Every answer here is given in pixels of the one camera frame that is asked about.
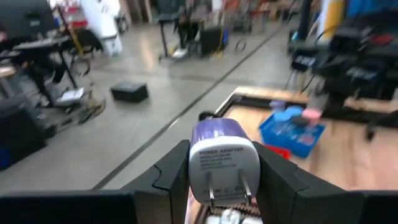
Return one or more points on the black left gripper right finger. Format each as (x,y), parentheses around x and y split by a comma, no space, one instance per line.
(311,205)

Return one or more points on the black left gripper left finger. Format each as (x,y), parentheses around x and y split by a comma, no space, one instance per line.
(93,208)

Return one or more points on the pink capped sand hourglass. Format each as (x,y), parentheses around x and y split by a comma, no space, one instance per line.
(311,114)

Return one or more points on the small black bar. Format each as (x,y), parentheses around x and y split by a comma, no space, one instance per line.
(370,131)

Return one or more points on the blue capped sand hourglass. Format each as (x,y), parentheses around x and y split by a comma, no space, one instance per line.
(294,111)
(281,117)

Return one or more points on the purple and white wall charger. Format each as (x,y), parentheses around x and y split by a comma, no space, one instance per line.
(224,174)

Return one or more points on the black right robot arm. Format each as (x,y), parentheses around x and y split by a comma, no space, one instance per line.
(335,102)

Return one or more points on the dark computer desk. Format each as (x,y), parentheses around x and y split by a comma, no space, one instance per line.
(387,46)

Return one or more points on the white and yellow canister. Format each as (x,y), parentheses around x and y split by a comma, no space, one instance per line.
(332,15)

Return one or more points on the red plastic basket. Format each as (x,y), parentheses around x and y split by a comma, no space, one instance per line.
(278,152)

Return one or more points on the blue plastic basket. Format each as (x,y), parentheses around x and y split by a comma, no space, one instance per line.
(292,140)

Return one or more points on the black monitor stand pole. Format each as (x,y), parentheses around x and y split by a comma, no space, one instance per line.
(304,18)

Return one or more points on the dark equipment case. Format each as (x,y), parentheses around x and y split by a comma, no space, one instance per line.
(18,130)

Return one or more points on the shelf with red bins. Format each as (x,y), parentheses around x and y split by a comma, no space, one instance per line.
(248,7)

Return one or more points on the black box on floor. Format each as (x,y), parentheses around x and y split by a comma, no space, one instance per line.
(129,91)

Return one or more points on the black clamp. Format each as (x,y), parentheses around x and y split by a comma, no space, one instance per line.
(206,115)

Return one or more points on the black cabinet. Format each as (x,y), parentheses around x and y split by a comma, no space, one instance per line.
(211,40)

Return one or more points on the black desk with monitor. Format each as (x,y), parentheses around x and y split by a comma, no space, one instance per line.
(37,46)

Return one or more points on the black rolling desk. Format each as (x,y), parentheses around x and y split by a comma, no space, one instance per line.
(174,18)

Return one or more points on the white pillar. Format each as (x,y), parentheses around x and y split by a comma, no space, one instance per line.
(102,21)

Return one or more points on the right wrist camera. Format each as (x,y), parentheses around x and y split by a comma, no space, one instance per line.
(345,39)

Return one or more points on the black aluminium table frame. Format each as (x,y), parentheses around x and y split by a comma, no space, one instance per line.
(248,101)

